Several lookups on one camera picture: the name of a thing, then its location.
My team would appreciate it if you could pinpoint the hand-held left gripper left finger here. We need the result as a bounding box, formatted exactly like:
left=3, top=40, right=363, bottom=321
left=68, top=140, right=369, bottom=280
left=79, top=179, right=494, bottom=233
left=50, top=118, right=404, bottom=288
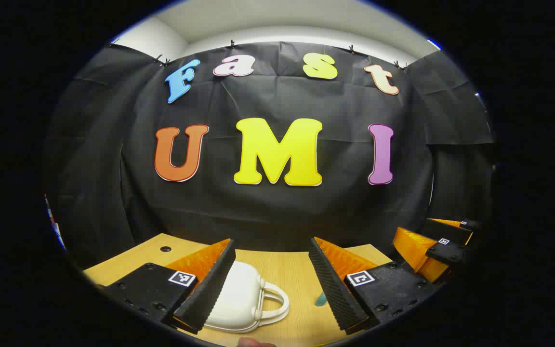
left=97, top=239, right=237, bottom=334

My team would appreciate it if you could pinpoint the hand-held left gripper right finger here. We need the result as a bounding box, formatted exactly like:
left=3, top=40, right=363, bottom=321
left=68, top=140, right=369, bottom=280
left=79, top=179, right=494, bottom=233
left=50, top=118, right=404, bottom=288
left=308, top=236, right=440, bottom=335

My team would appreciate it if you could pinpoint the white suitcase with grey lining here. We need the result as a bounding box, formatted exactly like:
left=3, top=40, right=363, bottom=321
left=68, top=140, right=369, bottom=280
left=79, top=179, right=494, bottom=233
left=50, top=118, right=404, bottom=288
left=204, top=262, right=290, bottom=334

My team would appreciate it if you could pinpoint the black backdrop cloth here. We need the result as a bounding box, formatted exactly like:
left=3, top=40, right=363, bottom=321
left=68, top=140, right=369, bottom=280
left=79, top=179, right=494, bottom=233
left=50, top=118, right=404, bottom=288
left=44, top=41, right=496, bottom=268

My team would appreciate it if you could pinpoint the white device with black cables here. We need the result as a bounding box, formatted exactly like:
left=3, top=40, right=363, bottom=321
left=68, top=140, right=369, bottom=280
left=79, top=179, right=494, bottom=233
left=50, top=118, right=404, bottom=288
left=45, top=194, right=67, bottom=252

